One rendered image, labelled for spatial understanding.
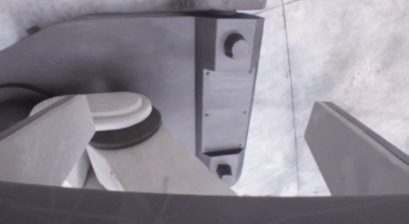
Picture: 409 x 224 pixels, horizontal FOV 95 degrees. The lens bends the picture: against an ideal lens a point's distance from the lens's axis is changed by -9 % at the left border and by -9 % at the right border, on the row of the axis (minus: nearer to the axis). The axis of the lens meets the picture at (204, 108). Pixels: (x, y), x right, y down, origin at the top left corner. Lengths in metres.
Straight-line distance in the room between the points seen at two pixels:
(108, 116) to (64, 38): 0.21
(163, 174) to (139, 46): 0.27
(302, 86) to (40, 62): 0.79
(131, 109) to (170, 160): 0.11
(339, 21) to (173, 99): 0.61
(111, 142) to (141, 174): 0.08
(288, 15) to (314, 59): 0.19
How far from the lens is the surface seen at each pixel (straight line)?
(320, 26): 0.80
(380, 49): 1.02
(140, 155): 0.33
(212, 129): 0.54
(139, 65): 0.47
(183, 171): 0.30
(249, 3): 0.45
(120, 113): 0.35
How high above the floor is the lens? 0.62
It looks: 59 degrees down
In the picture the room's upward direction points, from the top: 160 degrees clockwise
